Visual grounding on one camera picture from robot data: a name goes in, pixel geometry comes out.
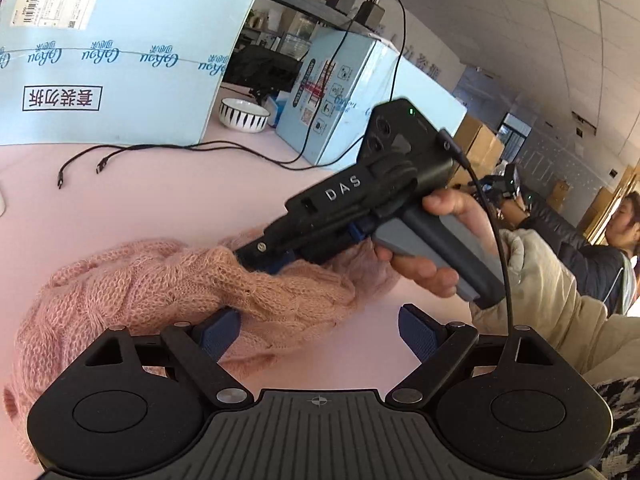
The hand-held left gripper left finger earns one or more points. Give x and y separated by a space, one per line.
222 332

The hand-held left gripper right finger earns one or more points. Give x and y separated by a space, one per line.
417 335

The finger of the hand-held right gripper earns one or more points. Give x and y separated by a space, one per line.
260 252

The pink knit sweater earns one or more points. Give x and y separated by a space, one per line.
150 285

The person's right forearm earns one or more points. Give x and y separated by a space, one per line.
550 310

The person's right hand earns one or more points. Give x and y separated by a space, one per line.
470 210

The light blue box with icons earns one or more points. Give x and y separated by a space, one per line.
360 70

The light blue packet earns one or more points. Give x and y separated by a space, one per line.
277 110

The white bowl with dark stripes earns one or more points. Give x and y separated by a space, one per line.
244 116

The large light blue cardboard box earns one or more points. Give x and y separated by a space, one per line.
125 85

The black white houndstooth garment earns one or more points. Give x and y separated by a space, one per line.
625 420

